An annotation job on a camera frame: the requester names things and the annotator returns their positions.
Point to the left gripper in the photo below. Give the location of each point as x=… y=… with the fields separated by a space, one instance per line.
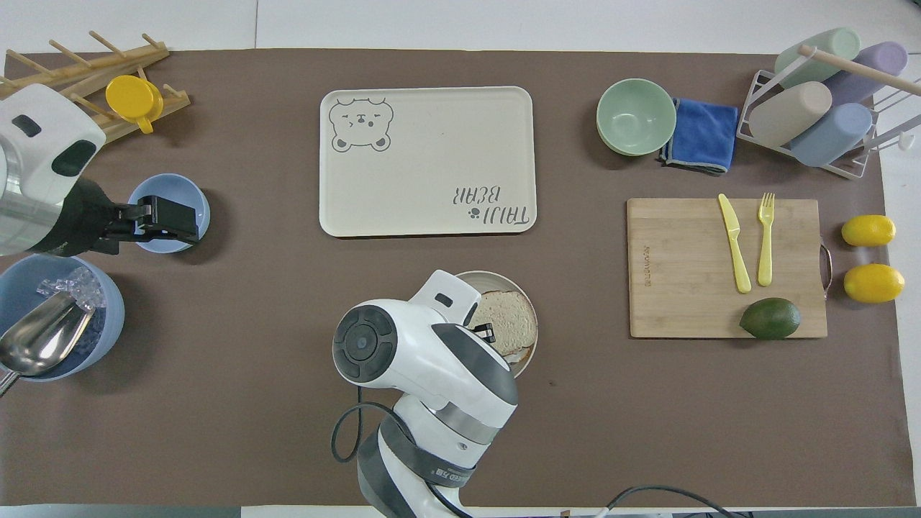
x=83 y=219

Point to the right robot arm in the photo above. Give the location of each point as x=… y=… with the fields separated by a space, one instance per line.
x=424 y=360

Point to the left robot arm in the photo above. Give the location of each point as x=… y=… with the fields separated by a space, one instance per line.
x=43 y=137

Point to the grey round plate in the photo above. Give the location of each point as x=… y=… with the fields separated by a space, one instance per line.
x=529 y=360

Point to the bread slice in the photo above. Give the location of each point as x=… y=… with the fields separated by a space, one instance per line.
x=511 y=316

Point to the small blue bowl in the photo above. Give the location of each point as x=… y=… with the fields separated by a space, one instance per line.
x=155 y=187

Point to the clear ice cubes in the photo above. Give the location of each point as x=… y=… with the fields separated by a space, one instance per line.
x=79 y=284

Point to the large blue bowl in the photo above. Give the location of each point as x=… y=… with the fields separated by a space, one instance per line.
x=104 y=324

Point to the yellow plastic cup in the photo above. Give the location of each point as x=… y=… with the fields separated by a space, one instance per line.
x=133 y=97

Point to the wooden peg drying rack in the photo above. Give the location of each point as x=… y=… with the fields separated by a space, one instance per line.
x=86 y=72

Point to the metal scoop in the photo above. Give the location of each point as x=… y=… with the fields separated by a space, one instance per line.
x=39 y=334

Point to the cream tray with bear print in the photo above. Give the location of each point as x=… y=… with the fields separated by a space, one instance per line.
x=432 y=151

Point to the wooden cutting board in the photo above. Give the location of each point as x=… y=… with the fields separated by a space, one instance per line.
x=683 y=266

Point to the yellow plastic knife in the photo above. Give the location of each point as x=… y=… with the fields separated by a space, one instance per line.
x=734 y=241

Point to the green bowl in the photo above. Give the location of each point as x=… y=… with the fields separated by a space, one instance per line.
x=637 y=115

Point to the green avocado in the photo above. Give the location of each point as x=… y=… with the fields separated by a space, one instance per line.
x=770 y=319

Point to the yellow plastic fork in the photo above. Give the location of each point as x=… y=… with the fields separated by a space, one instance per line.
x=765 y=244

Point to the blue cloth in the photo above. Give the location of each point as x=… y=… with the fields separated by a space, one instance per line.
x=705 y=133

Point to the beige tumbler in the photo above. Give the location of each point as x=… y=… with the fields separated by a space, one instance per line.
x=788 y=111

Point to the yellow lemon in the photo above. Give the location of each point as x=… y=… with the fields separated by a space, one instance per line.
x=868 y=230
x=873 y=283

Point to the blue tumbler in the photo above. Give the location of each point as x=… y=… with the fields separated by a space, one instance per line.
x=835 y=133

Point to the green tumbler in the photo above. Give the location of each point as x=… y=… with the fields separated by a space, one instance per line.
x=827 y=47

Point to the wooden dowel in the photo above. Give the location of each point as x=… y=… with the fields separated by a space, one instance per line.
x=856 y=67

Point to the purple tumbler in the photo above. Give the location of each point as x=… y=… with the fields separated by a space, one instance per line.
x=870 y=68

